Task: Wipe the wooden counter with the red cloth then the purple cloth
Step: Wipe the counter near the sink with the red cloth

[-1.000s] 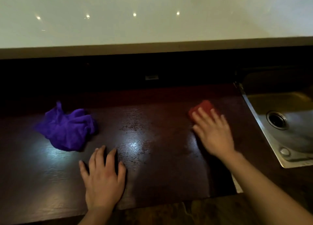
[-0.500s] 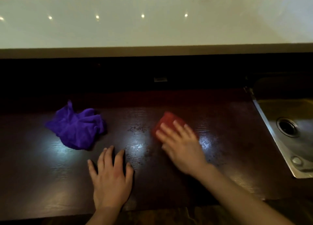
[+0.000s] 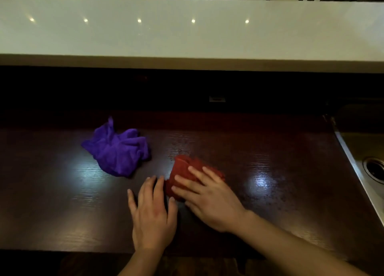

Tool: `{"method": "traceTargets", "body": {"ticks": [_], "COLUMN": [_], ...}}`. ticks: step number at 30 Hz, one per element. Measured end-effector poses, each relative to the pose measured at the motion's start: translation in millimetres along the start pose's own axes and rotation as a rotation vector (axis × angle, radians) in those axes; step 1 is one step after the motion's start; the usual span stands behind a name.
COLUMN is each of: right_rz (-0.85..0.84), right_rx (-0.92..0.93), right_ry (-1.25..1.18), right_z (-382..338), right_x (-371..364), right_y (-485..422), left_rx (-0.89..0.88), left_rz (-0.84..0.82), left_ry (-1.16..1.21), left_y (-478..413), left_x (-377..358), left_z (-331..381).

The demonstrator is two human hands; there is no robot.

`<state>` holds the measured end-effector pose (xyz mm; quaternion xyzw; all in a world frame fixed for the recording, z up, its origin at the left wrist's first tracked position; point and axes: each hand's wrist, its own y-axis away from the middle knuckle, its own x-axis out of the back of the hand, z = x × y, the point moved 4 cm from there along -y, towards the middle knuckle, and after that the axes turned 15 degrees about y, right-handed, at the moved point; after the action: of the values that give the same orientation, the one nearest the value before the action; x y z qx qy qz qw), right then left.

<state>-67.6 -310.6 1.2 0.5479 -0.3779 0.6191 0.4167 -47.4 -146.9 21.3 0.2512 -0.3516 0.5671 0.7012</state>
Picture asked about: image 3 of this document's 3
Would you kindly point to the person's right hand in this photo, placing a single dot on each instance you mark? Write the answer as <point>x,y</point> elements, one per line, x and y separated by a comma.
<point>216,206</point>

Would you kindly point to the person's left hand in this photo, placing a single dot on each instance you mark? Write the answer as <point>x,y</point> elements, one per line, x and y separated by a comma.
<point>153,224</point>

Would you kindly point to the white raised bar ledge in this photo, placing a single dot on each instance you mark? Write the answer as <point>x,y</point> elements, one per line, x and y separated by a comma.
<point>180,35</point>

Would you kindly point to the dark wooden countertop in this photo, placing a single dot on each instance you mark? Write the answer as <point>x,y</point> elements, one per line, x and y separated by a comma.
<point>270,152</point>

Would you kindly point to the person's right forearm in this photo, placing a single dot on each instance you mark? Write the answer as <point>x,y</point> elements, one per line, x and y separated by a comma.
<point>294,248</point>

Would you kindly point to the person's left forearm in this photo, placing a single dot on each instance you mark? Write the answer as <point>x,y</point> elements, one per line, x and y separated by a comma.
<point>141,263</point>

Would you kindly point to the stainless steel sink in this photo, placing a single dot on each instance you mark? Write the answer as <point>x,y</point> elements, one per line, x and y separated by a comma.
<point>363,143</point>

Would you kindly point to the round sink drain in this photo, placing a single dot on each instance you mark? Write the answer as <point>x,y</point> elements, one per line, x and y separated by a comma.
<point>375,169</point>

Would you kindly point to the red cloth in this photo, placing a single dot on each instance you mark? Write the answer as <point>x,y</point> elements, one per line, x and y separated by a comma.
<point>181,166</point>

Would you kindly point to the purple cloth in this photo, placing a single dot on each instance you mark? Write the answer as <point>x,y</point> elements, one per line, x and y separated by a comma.
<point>117,152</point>

